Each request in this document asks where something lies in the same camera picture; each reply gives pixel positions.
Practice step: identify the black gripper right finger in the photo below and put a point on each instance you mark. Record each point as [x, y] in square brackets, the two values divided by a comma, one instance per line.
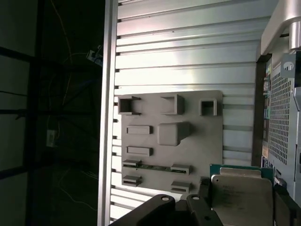
[289, 212]

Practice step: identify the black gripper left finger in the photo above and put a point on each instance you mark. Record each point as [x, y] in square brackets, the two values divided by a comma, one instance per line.
[152, 209]

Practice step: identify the silver green CPU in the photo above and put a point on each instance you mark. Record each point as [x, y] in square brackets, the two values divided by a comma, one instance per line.
[242, 195]

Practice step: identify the grey parts rack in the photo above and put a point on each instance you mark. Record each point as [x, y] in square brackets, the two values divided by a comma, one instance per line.
[207, 146]

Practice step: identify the open PC case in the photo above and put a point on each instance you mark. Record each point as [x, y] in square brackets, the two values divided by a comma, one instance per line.
[279, 106]

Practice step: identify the small white plug box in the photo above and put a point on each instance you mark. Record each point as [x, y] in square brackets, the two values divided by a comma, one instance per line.
[51, 139]

